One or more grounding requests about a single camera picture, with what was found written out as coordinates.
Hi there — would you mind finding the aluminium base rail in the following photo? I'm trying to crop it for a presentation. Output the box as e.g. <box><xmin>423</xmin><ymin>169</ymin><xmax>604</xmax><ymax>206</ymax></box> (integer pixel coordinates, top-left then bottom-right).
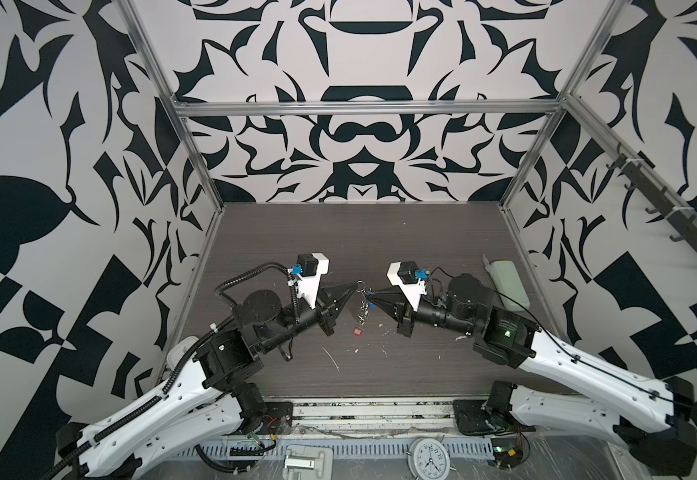
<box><xmin>125</xmin><ymin>392</ymin><xmax>629</xmax><ymax>436</ymax></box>

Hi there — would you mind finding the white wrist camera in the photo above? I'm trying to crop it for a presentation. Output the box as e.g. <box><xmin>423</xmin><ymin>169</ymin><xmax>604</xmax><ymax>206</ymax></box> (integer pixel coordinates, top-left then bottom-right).
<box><xmin>387</xmin><ymin>261</ymin><xmax>429</xmax><ymax>312</ymax></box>
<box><xmin>286</xmin><ymin>252</ymin><xmax>330</xmax><ymax>311</ymax></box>

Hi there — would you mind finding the blue plastic key tag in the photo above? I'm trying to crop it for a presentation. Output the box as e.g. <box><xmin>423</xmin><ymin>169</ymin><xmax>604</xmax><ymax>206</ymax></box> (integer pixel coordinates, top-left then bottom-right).
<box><xmin>365</xmin><ymin>291</ymin><xmax>377</xmax><ymax>309</ymax></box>

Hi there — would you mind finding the white table clock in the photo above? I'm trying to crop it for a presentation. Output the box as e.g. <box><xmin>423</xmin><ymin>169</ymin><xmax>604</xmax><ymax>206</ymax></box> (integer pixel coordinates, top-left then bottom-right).
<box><xmin>407</xmin><ymin>438</ymin><xmax>451</xmax><ymax>480</ymax></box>

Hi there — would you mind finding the small green circuit board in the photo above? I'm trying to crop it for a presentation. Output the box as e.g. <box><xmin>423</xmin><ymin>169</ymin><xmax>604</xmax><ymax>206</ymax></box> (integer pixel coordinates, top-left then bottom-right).
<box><xmin>489</xmin><ymin>433</ymin><xmax>532</xmax><ymax>471</ymax></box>

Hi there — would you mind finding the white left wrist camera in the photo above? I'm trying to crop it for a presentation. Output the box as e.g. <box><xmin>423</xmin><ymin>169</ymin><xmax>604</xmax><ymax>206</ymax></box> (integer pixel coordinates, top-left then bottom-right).
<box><xmin>286</xmin><ymin>252</ymin><xmax>330</xmax><ymax>311</ymax></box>

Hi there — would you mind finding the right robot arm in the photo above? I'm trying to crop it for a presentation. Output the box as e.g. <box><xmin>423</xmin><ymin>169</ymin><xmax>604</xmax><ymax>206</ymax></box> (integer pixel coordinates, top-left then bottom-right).
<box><xmin>370</xmin><ymin>273</ymin><xmax>697</xmax><ymax>477</ymax></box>

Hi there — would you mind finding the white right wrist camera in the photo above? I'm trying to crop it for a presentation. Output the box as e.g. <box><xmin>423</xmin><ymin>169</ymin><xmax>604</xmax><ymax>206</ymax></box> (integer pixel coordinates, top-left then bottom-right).
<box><xmin>387</xmin><ymin>261</ymin><xmax>429</xmax><ymax>312</ymax></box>

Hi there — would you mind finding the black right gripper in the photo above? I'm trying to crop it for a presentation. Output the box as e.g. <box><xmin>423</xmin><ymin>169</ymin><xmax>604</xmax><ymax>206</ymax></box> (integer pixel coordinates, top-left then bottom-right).
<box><xmin>371</xmin><ymin>284</ymin><xmax>482</xmax><ymax>339</ymax></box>

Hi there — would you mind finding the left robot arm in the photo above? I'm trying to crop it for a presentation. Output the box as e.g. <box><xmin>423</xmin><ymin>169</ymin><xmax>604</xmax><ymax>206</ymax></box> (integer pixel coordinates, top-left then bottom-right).
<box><xmin>44</xmin><ymin>253</ymin><xmax>357</xmax><ymax>479</ymax></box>

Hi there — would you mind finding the white plastic hinge block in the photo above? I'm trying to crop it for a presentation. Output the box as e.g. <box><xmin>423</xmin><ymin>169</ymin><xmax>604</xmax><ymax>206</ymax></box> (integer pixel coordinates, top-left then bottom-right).
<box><xmin>282</xmin><ymin>445</ymin><xmax>334</xmax><ymax>480</ymax></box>

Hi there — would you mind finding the mint green glasses case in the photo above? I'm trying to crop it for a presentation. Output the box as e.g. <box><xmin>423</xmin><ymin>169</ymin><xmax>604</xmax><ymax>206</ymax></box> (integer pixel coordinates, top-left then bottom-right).
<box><xmin>483</xmin><ymin>256</ymin><xmax>531</xmax><ymax>312</ymax></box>

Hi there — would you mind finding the black wall hook rail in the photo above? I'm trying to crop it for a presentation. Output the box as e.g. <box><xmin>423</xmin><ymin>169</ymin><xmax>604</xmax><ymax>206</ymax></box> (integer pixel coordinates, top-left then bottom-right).
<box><xmin>607</xmin><ymin>142</ymin><xmax>697</xmax><ymax>276</ymax></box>

